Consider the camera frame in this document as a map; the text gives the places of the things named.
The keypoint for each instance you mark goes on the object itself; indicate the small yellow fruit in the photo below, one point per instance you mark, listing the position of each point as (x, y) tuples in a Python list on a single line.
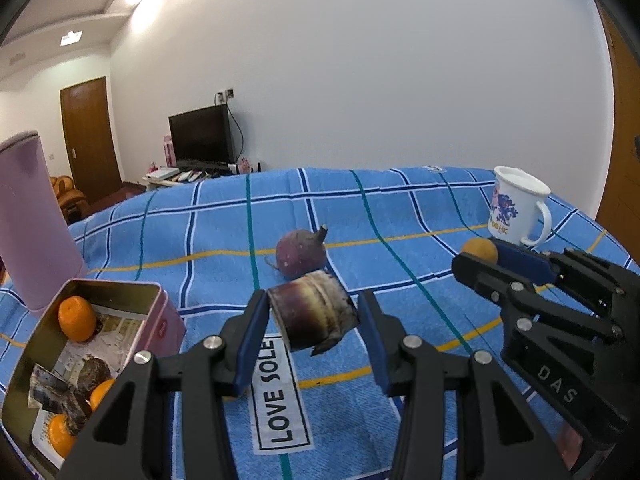
[(477, 249)]

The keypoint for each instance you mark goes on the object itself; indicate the white television stand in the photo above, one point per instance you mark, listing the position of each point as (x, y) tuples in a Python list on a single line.
[(165, 176)]

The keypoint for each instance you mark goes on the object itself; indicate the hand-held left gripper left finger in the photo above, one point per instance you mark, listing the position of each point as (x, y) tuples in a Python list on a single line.
[(252, 340)]

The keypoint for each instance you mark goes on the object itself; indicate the pink gift bag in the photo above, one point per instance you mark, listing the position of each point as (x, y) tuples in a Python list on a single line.
[(168, 150)]

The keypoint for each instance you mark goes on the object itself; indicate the blue plaid cloth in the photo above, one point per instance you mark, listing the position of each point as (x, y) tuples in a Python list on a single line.
[(400, 220)]

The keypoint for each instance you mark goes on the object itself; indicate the brown leather armchair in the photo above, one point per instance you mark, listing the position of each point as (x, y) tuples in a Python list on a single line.
[(70, 200)]

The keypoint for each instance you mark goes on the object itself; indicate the cut bamboo shoot piece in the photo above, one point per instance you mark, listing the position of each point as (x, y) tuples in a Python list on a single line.
[(312, 310)]

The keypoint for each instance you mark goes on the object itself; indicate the pink tin lid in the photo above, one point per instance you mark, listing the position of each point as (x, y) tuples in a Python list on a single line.
[(35, 220)]

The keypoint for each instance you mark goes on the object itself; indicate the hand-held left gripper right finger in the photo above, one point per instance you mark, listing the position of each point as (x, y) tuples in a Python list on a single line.
[(375, 340)]

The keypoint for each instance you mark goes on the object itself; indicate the ceiling air vent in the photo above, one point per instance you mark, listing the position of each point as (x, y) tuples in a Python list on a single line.
[(16, 57)]

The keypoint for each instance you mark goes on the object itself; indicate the printed paper leaflet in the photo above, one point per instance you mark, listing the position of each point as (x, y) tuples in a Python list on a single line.
[(115, 335)]

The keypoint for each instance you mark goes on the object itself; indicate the large orange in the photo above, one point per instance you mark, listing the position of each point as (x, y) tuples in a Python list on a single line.
[(76, 317)]

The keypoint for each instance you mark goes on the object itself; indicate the white wall socket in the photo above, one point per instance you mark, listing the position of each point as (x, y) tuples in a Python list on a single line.
[(225, 94)]

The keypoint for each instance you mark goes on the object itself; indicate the brown wooden door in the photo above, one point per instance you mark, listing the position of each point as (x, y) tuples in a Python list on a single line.
[(90, 130)]

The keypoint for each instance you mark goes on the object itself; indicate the small orange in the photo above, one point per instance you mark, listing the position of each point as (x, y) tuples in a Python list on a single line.
[(102, 394), (61, 435)]

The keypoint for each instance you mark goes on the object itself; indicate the purple turnip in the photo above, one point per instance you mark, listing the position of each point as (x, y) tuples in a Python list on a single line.
[(297, 252)]

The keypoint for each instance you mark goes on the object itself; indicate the white printed enamel mug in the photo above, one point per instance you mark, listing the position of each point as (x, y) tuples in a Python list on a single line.
[(515, 210)]

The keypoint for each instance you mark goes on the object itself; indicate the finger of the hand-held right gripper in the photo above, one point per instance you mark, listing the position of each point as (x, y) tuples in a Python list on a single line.
[(525, 262), (492, 282)]

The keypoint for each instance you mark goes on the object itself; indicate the pink gold tin box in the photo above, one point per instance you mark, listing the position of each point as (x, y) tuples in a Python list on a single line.
[(160, 320)]

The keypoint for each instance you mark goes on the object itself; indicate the square ceiling light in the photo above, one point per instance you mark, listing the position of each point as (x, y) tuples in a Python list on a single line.
[(70, 38)]

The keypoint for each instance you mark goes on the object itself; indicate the black television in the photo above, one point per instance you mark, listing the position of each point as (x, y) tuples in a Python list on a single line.
[(200, 132)]

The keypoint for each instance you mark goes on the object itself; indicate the wooden door frame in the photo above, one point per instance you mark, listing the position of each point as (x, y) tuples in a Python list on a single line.
[(620, 135)]

